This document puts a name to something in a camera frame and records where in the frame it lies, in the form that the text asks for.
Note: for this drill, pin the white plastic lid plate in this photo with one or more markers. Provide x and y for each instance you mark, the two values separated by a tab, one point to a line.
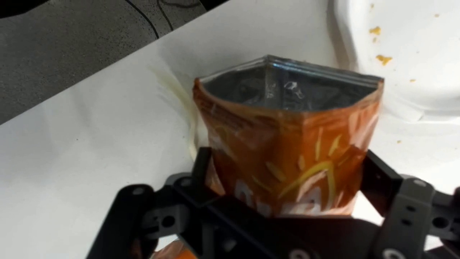
414	45

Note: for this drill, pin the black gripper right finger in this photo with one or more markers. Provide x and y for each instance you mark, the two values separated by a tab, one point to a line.
420	222

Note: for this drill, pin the orange snack packet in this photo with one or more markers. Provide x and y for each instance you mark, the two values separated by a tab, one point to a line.
289	137

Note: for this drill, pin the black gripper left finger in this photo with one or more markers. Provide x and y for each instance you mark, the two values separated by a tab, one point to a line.
140	216

